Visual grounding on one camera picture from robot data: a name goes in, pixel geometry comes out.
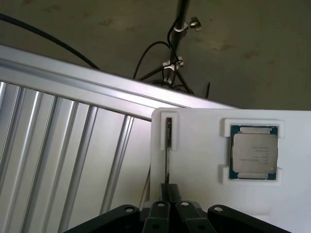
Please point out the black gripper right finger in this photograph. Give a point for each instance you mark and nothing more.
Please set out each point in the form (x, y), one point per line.
(187, 218)

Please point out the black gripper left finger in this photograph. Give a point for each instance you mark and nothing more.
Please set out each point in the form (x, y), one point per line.
(155, 218)

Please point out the white parts rack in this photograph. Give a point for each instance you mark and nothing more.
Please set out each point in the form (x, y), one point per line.
(199, 157)

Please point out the silver CPU chip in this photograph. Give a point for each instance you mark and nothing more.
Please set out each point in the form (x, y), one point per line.
(253, 153)

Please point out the black tripod stand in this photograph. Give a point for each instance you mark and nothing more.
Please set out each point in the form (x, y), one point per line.
(179, 14)

